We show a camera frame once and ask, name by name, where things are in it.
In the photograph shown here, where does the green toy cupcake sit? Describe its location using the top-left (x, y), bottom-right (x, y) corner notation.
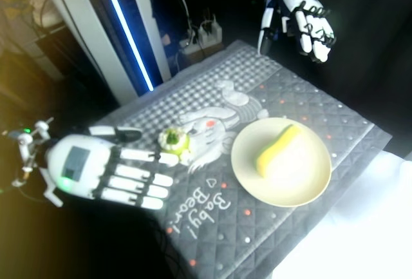
top-left (157, 126), bottom-right (192, 161)

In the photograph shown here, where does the yellow green sponge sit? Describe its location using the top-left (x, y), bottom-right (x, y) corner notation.
top-left (256, 124), bottom-right (303, 178)

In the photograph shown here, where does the white power strip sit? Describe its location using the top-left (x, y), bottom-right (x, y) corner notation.
top-left (196, 17), bottom-right (223, 46)

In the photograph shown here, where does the cardboard box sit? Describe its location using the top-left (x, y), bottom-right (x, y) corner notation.
top-left (182, 42), bottom-right (225, 66)

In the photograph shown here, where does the white column with blue light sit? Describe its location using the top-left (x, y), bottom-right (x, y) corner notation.
top-left (33, 0), bottom-right (171, 106)

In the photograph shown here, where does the grey bear print quilt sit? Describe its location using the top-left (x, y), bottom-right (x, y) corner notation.
top-left (93, 39), bottom-right (393, 279)

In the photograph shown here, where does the cream round plate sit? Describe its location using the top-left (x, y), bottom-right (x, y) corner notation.
top-left (230, 117), bottom-right (332, 208)

